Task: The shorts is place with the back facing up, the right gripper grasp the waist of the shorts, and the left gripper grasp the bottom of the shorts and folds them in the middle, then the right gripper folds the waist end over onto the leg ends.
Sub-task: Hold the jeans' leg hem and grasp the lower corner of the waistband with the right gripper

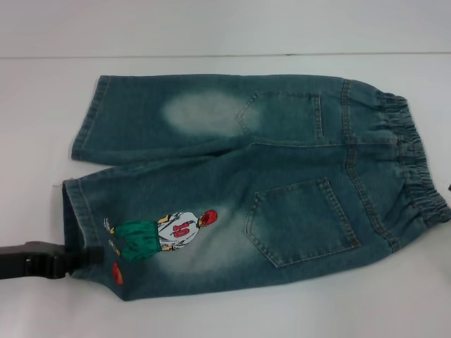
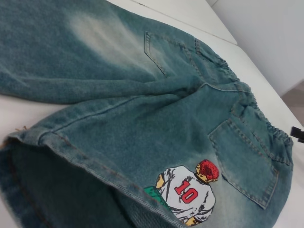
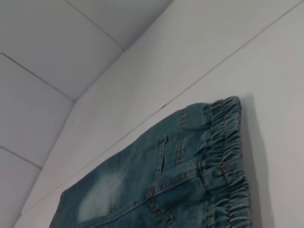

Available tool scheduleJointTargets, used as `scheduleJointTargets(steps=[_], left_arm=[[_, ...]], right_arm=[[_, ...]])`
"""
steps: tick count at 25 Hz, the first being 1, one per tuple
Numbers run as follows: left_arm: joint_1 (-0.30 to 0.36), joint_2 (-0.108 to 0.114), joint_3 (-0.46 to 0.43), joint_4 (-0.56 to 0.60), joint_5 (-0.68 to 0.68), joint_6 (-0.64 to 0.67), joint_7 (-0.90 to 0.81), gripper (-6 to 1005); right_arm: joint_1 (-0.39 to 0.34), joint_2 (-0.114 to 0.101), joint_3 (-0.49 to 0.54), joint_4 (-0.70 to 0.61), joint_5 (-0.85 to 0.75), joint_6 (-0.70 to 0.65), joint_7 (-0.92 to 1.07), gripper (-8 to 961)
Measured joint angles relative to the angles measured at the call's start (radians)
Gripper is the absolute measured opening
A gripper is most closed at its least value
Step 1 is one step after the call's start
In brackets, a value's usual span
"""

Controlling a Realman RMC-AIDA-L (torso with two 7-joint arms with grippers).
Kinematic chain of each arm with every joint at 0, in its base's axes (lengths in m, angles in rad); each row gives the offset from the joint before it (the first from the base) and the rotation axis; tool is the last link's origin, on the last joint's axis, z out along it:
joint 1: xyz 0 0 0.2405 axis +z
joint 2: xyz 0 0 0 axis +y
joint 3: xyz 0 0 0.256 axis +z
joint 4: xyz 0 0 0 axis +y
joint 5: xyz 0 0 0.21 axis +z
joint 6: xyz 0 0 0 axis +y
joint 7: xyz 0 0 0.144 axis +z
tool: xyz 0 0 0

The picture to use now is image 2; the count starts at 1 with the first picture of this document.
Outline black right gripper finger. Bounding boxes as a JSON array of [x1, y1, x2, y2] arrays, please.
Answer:
[[290, 126, 304, 143]]

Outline blue denim shorts with patch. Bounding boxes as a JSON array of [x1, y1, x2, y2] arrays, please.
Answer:
[[0, 0, 295, 228]]

